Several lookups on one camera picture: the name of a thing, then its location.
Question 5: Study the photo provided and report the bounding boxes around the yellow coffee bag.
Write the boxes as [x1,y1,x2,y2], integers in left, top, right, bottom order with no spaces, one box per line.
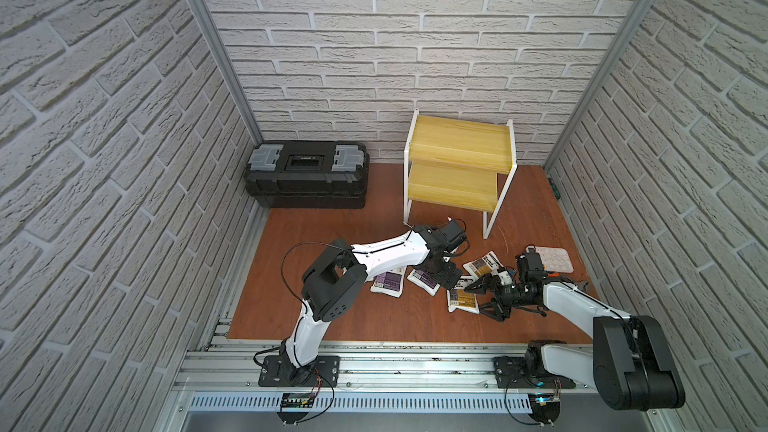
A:
[446,277,480,315]
[463,251,505,279]

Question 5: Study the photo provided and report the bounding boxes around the yellow coffee bag bottom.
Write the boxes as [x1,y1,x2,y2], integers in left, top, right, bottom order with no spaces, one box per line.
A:
[446,277,480,315]

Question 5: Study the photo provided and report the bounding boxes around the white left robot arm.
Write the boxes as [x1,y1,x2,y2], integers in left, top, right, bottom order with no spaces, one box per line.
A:
[280,220,468,370]

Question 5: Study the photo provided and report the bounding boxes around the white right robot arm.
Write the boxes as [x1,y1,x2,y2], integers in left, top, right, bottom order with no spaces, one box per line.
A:
[463,274,686,411]

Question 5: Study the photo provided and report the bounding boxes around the purple coffee bag middle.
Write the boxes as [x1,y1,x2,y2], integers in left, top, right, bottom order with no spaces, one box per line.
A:
[407,269,440,296]

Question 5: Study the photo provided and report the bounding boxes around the purple coffee bag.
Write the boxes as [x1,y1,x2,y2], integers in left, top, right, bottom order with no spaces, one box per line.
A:
[370,266,407,298]
[407,269,440,296]

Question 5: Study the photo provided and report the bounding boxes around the purple coffee bag left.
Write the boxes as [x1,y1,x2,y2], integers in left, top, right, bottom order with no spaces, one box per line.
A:
[370,266,407,298]

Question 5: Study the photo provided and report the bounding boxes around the white calculator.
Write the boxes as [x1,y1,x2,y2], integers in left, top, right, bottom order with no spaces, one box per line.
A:
[536,246,574,274]

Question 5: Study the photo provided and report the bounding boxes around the right controller board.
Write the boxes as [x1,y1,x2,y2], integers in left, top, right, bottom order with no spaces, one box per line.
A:
[528,394,561,427]

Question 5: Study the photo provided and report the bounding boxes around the controller board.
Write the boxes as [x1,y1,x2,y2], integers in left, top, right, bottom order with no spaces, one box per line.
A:
[528,394,561,427]
[277,392,317,425]

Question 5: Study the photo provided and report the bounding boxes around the black plastic toolbox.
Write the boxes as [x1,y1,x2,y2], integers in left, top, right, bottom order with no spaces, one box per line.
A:
[243,140,370,209]

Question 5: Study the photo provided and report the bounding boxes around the left controller board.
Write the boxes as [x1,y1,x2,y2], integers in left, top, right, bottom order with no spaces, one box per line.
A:
[277,392,317,425]

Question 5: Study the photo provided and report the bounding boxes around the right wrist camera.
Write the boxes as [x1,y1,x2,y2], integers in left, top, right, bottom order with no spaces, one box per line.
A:
[516,250,547,283]

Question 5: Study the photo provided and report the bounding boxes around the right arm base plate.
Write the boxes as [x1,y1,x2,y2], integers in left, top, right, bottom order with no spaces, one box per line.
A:
[492,356,576,390]

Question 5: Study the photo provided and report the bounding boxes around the white frame wooden shelf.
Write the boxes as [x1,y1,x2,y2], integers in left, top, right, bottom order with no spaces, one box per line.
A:
[403,110,518,239]

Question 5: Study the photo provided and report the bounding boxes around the aluminium rail frame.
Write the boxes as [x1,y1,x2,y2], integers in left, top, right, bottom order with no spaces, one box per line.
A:
[149,203,685,432]

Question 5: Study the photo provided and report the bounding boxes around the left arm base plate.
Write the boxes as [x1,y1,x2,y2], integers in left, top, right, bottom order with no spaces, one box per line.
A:
[253,355,340,388]

